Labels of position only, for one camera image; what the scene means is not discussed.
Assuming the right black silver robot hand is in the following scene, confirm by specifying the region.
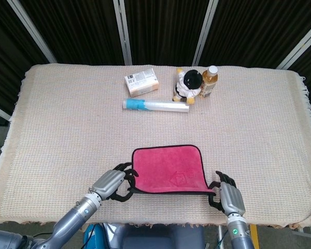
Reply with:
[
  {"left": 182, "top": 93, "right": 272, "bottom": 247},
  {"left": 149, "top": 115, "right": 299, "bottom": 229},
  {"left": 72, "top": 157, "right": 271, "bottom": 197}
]
[{"left": 208, "top": 170, "right": 246, "bottom": 216}]

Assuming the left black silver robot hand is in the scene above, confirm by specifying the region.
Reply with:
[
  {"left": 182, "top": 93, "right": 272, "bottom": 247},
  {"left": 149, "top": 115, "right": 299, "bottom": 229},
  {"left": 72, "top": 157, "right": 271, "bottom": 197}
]
[{"left": 92, "top": 162, "right": 139, "bottom": 202}]

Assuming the pink cloth with black trim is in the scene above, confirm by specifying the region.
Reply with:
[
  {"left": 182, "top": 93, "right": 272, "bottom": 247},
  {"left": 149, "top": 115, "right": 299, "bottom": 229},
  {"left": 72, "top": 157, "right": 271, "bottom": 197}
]
[{"left": 128, "top": 144, "right": 217, "bottom": 196}]

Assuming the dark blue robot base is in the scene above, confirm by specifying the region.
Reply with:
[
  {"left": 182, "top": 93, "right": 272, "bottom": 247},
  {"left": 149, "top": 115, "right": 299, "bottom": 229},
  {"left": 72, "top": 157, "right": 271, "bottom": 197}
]
[{"left": 103, "top": 224, "right": 205, "bottom": 249}]

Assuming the beige woven table mat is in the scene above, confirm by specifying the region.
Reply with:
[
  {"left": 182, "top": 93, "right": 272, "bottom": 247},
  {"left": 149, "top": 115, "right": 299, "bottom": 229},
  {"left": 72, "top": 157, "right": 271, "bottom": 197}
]
[{"left": 0, "top": 63, "right": 311, "bottom": 229}]

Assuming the grey metal table leg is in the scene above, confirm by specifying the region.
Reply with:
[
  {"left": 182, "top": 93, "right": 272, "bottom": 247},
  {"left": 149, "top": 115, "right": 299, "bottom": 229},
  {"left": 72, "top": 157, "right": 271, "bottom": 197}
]
[{"left": 217, "top": 225, "right": 224, "bottom": 249}]

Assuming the bright blue plastic object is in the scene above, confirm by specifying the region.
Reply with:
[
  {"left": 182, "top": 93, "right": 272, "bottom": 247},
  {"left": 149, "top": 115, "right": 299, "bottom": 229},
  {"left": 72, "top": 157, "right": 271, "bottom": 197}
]
[{"left": 83, "top": 224, "right": 106, "bottom": 249}]

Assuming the plastic bag roll blue label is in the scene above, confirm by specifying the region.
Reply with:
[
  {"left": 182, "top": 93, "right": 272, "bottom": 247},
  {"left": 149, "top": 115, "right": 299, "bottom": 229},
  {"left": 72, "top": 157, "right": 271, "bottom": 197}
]
[{"left": 122, "top": 98, "right": 190, "bottom": 114}]

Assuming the small orange white carton box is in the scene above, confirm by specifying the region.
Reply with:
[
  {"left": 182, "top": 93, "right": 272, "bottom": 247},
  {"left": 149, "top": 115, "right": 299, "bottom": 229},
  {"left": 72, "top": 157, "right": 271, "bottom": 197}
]
[{"left": 123, "top": 68, "right": 160, "bottom": 98}]

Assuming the amber tea bottle white cap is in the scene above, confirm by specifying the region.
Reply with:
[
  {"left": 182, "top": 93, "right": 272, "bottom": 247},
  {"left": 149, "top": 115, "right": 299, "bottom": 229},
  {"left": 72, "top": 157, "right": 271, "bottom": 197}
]
[{"left": 199, "top": 65, "right": 219, "bottom": 100}]

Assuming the plush doll with black head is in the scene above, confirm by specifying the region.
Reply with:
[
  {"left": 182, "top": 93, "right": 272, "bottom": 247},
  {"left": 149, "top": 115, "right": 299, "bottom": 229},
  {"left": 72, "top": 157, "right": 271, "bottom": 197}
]
[{"left": 172, "top": 67, "right": 204, "bottom": 105}]

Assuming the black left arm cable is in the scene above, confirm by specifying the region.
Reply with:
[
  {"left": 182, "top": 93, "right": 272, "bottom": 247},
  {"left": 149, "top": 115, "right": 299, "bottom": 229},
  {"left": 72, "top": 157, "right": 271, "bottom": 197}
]
[{"left": 85, "top": 224, "right": 97, "bottom": 249}]

